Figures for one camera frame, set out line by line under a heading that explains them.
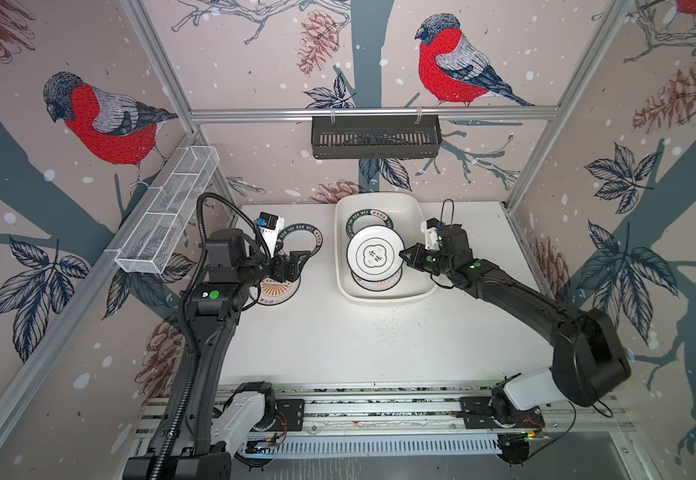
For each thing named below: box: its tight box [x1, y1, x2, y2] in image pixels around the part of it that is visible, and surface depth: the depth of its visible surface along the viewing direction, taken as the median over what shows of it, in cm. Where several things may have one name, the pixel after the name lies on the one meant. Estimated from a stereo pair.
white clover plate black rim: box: [346, 225, 405, 282], surface depth 89 cm
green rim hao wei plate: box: [346, 208, 394, 239], surface depth 117 cm
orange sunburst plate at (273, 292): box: [249, 276, 301, 305], surface depth 97 cm
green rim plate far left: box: [277, 223, 323, 255], surface depth 113 cm
